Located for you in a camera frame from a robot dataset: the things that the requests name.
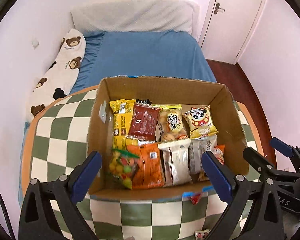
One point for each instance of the dark red snack packet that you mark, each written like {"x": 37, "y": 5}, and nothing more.
{"x": 144, "y": 122}

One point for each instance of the small red packet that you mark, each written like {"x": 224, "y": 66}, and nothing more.
{"x": 194, "y": 199}

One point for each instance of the grey white pillow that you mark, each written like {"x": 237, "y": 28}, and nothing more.
{"x": 138, "y": 16}

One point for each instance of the white grey snack packet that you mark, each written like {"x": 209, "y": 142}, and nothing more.
{"x": 197, "y": 148}

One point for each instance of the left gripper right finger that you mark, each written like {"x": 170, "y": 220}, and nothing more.
{"x": 230, "y": 189}

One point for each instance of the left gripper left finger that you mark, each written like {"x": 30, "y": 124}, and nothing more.
{"x": 71, "y": 189}

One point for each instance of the yellow biscuit ball packet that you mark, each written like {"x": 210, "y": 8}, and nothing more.
{"x": 170, "y": 122}

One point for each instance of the yellow panda snack packet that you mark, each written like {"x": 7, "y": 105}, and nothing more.
{"x": 200, "y": 122}

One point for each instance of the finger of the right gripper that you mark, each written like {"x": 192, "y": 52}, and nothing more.
{"x": 293, "y": 153}
{"x": 266, "y": 169}

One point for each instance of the white silver snack packet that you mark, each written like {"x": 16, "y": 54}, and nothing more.
{"x": 176, "y": 164}

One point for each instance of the white door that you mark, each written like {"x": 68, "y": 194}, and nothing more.
{"x": 228, "y": 32}

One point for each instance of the door handle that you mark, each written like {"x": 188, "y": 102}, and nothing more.
{"x": 218, "y": 9}

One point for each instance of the black silver striped packet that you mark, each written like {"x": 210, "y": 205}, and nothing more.
{"x": 146, "y": 101}

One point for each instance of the bear print bolster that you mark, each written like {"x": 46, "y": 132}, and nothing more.
{"x": 60, "y": 77}

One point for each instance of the red silver snack packet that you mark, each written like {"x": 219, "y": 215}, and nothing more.
{"x": 201, "y": 234}

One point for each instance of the green white checkered mat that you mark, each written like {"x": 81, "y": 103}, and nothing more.
{"x": 161, "y": 218}

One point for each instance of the blue bed sheet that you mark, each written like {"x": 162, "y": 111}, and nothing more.
{"x": 60, "y": 143}

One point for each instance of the colourful candy bag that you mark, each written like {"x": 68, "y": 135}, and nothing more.
{"x": 123, "y": 166}

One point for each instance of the cardboard box blue rim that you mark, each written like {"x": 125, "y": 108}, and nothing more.
{"x": 163, "y": 91}

